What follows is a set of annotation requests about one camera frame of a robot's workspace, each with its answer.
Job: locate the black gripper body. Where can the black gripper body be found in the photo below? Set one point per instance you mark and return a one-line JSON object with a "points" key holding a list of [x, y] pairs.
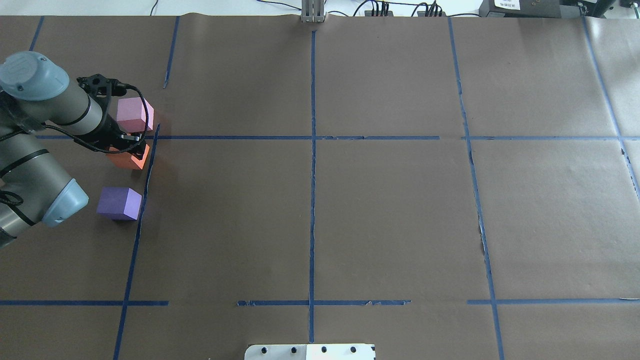
{"points": [[110, 131]]}

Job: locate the orange foam block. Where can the orange foam block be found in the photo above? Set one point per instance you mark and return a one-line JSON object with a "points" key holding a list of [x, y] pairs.
{"points": [[129, 161]]}

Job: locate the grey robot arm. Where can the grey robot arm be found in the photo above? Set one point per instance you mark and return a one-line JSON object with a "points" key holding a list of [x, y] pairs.
{"points": [[36, 95]]}

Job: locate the pink foam block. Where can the pink foam block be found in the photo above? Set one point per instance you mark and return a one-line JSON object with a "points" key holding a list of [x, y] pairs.
{"points": [[131, 115]]}

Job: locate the purple foam block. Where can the purple foam block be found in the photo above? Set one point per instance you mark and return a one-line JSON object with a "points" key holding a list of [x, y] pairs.
{"points": [[119, 203]]}

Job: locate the long horizontal blue tape strip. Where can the long horizontal blue tape strip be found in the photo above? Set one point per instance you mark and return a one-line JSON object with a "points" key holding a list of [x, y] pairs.
{"points": [[398, 138]]}

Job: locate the long vertical blue tape strip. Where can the long vertical blue tape strip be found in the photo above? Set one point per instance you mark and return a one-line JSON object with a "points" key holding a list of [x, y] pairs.
{"points": [[313, 146]]}

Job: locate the white mounting plate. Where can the white mounting plate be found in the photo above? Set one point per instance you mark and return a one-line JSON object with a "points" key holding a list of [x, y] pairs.
{"points": [[311, 351]]}

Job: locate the brown paper table cover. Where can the brown paper table cover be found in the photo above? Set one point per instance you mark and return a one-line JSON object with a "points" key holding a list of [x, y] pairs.
{"points": [[444, 249]]}

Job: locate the black box with label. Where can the black box with label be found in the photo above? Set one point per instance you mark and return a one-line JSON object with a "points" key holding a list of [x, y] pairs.
{"points": [[520, 9]]}

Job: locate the grey metal post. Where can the grey metal post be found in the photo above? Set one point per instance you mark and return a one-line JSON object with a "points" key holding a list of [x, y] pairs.
{"points": [[313, 11]]}

